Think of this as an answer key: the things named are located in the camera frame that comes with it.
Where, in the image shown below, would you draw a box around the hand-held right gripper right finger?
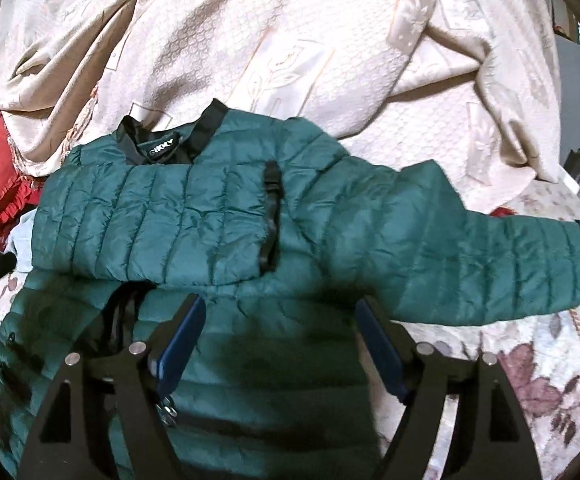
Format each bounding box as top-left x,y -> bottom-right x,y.
355,297 -> 543,480

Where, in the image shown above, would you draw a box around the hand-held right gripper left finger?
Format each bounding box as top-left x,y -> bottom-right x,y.
17,294 -> 207,480

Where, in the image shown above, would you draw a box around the green puffer jacket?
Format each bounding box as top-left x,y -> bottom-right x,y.
0,99 -> 580,480

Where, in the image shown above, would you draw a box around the light blue sweater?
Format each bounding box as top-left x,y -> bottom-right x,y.
8,209 -> 39,281

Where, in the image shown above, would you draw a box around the small black device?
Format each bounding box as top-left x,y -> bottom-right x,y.
564,146 -> 580,182

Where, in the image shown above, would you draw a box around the beige patterned blanket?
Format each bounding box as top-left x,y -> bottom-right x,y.
0,0 -> 563,186

